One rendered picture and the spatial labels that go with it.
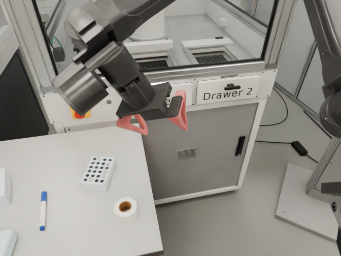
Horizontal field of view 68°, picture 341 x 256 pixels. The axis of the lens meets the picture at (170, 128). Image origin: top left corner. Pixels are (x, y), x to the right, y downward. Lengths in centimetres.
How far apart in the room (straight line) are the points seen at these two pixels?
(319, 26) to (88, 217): 76
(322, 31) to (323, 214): 156
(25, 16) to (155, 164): 89
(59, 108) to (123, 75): 74
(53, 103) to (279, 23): 96
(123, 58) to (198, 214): 143
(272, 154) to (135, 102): 185
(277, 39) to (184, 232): 117
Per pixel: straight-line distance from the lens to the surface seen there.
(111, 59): 40
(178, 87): 108
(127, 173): 94
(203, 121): 127
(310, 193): 196
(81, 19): 44
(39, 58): 103
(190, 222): 169
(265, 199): 189
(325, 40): 48
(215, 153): 146
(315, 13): 50
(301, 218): 185
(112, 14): 45
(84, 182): 89
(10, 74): 190
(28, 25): 99
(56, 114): 115
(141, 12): 46
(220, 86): 114
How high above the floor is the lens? 147
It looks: 40 degrees down
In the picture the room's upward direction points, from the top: straight up
